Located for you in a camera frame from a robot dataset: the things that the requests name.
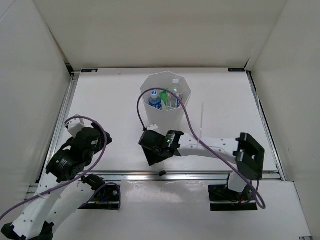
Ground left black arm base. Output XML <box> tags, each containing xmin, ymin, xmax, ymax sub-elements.
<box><xmin>78</xmin><ymin>182</ymin><xmax>122</xmax><ymax>211</ymax></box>

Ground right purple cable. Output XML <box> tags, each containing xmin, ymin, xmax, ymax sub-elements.
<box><xmin>136</xmin><ymin>87</ymin><xmax>266</xmax><ymax>210</ymax></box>

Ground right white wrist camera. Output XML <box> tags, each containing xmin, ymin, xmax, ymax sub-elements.
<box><xmin>143</xmin><ymin>124</ymin><xmax>160</xmax><ymax>133</ymax></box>

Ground aluminium rail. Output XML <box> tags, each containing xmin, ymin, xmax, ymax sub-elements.
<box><xmin>35</xmin><ymin>72</ymin><xmax>80</xmax><ymax>184</ymax></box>
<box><xmin>246</xmin><ymin>70</ymin><xmax>287</xmax><ymax>181</ymax></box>
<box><xmin>44</xmin><ymin>170</ymin><xmax>282</xmax><ymax>181</ymax></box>

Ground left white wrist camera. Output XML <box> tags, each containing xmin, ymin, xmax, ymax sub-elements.
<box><xmin>64</xmin><ymin>114</ymin><xmax>85</xmax><ymax>138</ymax></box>

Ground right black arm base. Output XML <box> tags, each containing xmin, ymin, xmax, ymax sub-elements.
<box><xmin>208</xmin><ymin>185</ymin><xmax>258</xmax><ymax>212</ymax></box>

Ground aluminium front rail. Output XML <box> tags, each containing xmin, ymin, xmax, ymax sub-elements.
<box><xmin>44</xmin><ymin>170</ymin><xmax>282</xmax><ymax>181</ymax></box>

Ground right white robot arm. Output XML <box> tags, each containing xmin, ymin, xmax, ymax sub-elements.
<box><xmin>138</xmin><ymin>129</ymin><xmax>265</xmax><ymax>200</ymax></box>

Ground clear bottle white orange label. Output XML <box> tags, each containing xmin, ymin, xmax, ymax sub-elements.
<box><xmin>166</xmin><ymin>79</ymin><xmax>183</xmax><ymax>110</ymax></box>

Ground aluminium right rail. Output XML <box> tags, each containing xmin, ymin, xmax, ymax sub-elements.
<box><xmin>246</xmin><ymin>70</ymin><xmax>287</xmax><ymax>181</ymax></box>

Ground aluminium left rail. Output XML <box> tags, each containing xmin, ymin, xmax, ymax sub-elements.
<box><xmin>35</xmin><ymin>72</ymin><xmax>80</xmax><ymax>184</ymax></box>

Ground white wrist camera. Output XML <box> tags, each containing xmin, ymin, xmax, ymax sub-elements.
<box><xmin>64</xmin><ymin>114</ymin><xmax>85</xmax><ymax>138</ymax></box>
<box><xmin>143</xmin><ymin>124</ymin><xmax>160</xmax><ymax>133</ymax></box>

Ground white octagonal plastic bin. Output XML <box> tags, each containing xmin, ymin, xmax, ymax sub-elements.
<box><xmin>140</xmin><ymin>71</ymin><xmax>192</xmax><ymax>134</ymax></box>

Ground green plastic bottle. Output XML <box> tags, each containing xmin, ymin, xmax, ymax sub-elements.
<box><xmin>159</xmin><ymin>90</ymin><xmax>170</xmax><ymax>111</ymax></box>

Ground clear bottle blue label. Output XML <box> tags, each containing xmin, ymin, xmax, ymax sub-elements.
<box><xmin>148</xmin><ymin>90</ymin><xmax>162</xmax><ymax>110</ymax></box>

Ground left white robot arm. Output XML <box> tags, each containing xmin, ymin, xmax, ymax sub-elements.
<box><xmin>1</xmin><ymin>117</ymin><xmax>113</xmax><ymax>240</ymax></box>

